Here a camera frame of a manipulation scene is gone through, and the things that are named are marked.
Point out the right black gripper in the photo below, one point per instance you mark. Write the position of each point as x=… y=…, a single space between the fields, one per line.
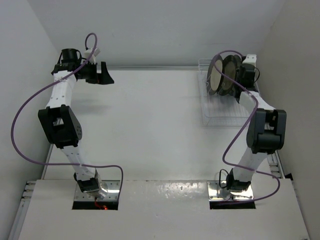
x=253 y=84

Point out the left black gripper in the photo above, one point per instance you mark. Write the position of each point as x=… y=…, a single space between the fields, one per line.
x=102 y=78

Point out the silver rim plate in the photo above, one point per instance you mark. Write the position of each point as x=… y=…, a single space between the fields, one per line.
x=231 y=70
x=214 y=77

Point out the striped dark rim plate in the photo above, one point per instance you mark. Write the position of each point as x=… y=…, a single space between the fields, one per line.
x=223 y=88

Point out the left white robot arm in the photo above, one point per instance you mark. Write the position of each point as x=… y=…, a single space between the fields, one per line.
x=59 y=122

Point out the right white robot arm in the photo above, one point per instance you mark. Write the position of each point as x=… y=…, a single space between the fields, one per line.
x=266 y=129

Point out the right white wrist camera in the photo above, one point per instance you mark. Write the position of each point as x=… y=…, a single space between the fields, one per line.
x=250 y=59

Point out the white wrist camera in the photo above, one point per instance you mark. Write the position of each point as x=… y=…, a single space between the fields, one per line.
x=250 y=59
x=91 y=54

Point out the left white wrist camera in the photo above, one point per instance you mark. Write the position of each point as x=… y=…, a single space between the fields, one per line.
x=91 y=54

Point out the white wire dish rack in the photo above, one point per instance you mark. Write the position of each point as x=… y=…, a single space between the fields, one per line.
x=218 y=111

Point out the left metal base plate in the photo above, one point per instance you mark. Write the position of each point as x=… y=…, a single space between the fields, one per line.
x=108 y=192

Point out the metal base plate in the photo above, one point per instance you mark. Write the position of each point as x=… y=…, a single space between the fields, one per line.
x=108 y=192
x=216 y=192

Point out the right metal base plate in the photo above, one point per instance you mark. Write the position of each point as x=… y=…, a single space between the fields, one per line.
x=216 y=192

